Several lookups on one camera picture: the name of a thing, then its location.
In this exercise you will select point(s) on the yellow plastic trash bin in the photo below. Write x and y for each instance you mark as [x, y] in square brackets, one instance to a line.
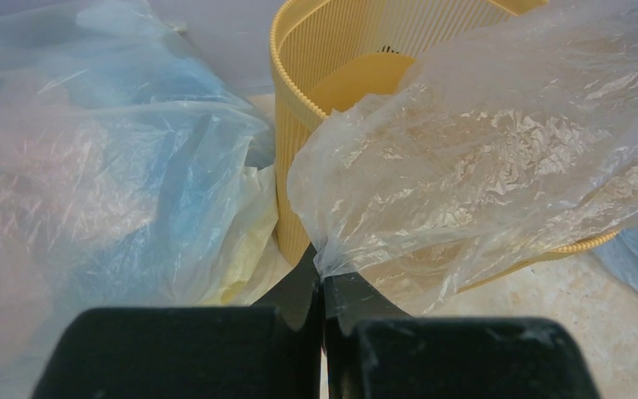
[327, 55]

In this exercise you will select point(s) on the yellow plastic bag on floor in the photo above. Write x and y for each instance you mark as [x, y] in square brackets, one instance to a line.
[249, 263]

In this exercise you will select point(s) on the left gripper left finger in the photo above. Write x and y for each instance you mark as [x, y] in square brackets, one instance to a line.
[269, 349]

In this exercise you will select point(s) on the large stuffed bag left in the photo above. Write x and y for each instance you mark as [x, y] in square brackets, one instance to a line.
[121, 157]

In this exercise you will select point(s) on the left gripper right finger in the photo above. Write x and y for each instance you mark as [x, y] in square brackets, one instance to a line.
[376, 350]

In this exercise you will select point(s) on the clear plastic trash bag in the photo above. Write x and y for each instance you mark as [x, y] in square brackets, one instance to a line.
[501, 144]

